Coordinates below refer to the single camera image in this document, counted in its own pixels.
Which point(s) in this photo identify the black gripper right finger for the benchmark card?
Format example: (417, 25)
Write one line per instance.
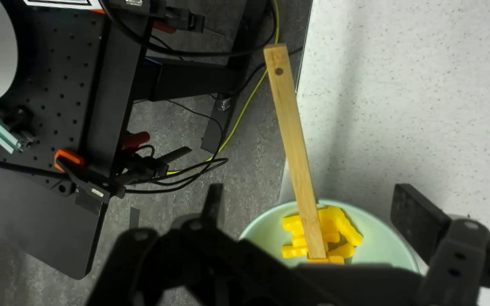
(454, 249)

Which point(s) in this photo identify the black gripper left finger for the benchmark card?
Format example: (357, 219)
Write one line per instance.
(194, 256)

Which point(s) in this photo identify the wooden ladle yellow head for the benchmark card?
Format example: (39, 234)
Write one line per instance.
(322, 236)

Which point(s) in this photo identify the mint green bowl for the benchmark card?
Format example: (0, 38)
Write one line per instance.
(381, 239)

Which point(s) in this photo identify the black perforated side table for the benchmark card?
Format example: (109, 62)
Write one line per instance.
(77, 79)

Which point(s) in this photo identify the orange handled clamp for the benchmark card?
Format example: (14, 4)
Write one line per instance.
(131, 169)

